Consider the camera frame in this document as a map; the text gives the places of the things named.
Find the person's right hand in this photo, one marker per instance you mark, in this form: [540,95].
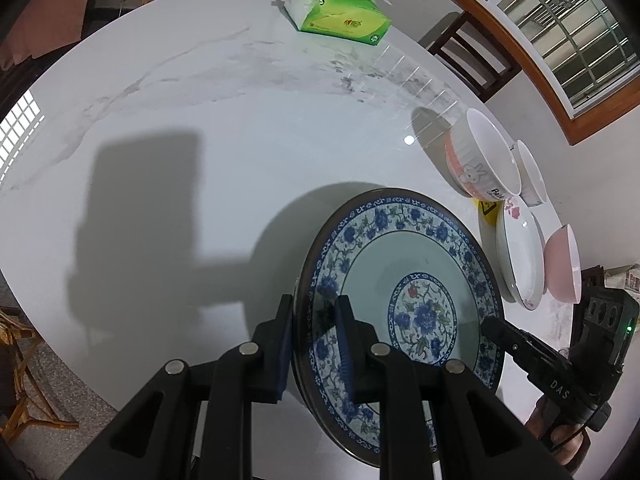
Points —
[540,420]

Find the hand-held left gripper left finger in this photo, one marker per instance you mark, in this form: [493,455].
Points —
[282,350]

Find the green tissue pack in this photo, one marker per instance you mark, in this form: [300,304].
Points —
[340,15]

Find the pink cloth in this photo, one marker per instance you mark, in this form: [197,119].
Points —
[50,25]

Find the white plate with pink flowers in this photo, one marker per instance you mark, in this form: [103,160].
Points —
[522,255]

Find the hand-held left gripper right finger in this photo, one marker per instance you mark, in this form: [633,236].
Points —
[345,350]

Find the white bowl with blue cartoon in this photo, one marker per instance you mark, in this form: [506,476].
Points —
[532,175]

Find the wooden framed window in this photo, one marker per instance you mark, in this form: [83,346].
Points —
[565,25]

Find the blue floral plate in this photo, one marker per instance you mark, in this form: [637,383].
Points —
[430,260]

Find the white bowl with rabbit print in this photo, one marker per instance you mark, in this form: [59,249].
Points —
[495,155]

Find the dark wooden chair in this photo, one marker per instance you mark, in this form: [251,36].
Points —
[465,55]

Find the bamboo chair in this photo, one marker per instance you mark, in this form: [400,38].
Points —
[25,410]

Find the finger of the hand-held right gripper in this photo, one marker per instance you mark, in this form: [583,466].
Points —
[505,335]

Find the newspaper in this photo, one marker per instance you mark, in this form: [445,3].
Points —
[620,280]

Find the pink bowl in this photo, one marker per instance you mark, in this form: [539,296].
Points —
[562,265]

